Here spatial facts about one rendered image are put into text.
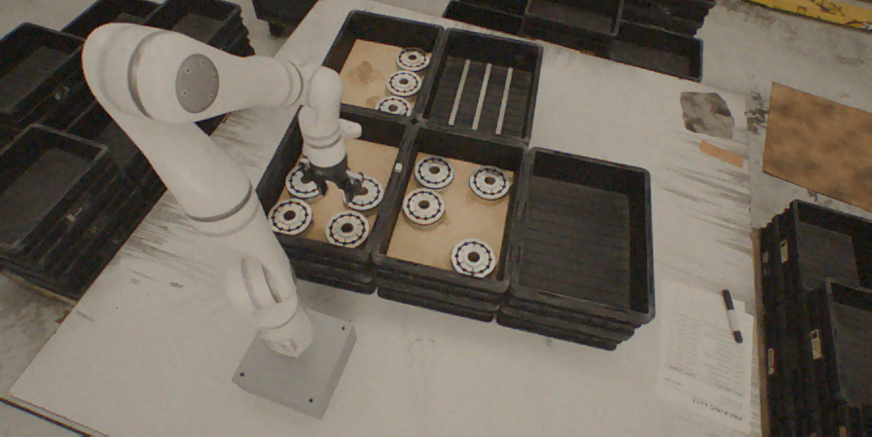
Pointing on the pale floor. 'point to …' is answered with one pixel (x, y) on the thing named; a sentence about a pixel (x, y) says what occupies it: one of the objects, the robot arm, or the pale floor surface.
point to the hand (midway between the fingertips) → (336, 193)
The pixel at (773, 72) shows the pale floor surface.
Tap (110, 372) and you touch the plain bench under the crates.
